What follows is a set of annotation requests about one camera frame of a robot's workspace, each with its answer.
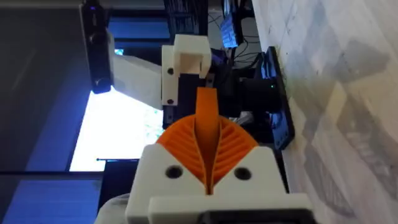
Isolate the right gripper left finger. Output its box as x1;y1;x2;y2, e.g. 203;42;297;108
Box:
125;88;212;224

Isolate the blue box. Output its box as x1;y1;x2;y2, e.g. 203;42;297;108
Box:
219;11;241;50

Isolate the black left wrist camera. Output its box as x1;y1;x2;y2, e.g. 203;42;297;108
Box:
80;0;113;95

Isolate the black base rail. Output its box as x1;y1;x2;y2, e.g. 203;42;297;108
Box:
263;45;296;151

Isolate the black cable heap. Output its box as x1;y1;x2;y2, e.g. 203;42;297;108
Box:
232;32;262;68

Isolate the computer monitor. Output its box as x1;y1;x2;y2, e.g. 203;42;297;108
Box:
68;86;165;172

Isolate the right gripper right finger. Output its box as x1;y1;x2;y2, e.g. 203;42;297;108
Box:
207;88;290;196

